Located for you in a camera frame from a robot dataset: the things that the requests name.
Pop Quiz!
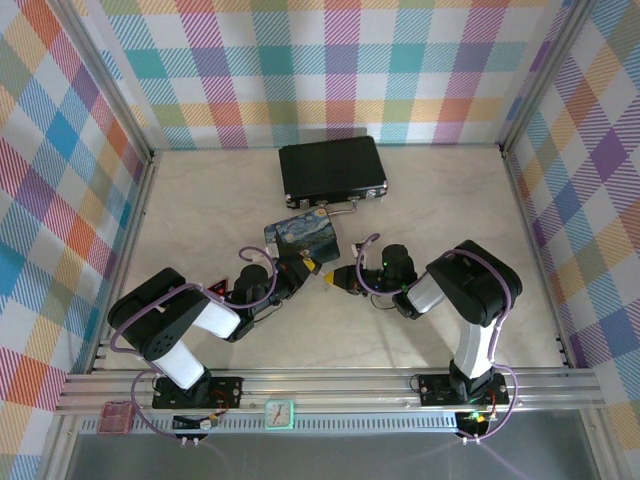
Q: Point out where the starry night painted box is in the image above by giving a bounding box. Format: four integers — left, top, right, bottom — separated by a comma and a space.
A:
263, 205, 343, 267

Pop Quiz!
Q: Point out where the black hard briefcase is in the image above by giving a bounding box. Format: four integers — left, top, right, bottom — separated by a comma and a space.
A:
277, 134, 391, 216

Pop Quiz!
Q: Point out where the teal square clock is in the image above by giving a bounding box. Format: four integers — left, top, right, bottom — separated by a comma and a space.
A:
263, 398, 297, 432

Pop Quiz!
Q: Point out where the left black power connector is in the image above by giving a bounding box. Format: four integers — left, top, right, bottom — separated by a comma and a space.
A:
171, 412, 222, 434

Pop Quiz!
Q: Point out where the black power connector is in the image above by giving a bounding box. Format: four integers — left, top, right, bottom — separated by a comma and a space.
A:
456, 408, 497, 432
171, 412, 222, 434

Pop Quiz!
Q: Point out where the right black power connector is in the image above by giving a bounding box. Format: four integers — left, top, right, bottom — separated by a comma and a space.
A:
456, 408, 497, 432

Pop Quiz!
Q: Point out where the pink translucent plastic box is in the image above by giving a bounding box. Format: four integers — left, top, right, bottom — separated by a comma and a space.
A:
96, 400, 136, 436

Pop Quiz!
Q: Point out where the purple left wrist cable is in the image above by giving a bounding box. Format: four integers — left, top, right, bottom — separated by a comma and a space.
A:
218, 245, 282, 308

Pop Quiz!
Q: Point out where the purple wrist cable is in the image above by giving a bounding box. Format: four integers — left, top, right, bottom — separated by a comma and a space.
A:
218, 245, 282, 308
353, 232, 407, 299

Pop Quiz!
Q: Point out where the purple right wrist cable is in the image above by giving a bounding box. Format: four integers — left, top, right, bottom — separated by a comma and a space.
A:
353, 232, 407, 299

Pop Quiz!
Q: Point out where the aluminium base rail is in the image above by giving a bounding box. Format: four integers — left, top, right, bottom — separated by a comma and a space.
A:
53, 366, 610, 417

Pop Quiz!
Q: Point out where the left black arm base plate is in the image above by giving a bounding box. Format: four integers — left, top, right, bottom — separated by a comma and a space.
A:
151, 375, 245, 411

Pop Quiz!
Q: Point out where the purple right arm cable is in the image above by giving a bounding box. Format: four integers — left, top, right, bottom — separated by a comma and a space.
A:
446, 249, 512, 369

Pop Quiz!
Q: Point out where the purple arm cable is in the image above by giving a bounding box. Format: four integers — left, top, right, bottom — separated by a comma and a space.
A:
109, 281, 222, 377
446, 249, 512, 369

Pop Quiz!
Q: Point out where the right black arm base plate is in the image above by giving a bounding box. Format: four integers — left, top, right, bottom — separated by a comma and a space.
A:
416, 371, 512, 408

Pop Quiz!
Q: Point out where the aluminium side rail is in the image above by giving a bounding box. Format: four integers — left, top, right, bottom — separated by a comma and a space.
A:
499, 147, 576, 370
85, 152, 160, 375

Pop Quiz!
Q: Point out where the slotted grey cable duct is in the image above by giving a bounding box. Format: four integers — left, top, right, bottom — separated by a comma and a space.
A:
74, 412, 587, 437

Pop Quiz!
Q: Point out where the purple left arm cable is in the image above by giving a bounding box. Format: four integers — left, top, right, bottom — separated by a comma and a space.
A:
109, 281, 222, 377

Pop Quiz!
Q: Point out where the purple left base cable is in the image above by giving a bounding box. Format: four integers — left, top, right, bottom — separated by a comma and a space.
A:
130, 368, 202, 442

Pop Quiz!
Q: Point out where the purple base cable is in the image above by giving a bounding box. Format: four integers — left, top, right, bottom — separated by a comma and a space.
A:
130, 368, 202, 442
459, 363, 522, 444

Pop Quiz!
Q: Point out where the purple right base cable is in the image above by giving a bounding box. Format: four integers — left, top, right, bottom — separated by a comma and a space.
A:
459, 363, 522, 444

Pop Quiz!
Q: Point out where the aluminium frame post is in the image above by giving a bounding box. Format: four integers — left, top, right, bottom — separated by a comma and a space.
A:
48, 0, 155, 157
497, 0, 604, 154

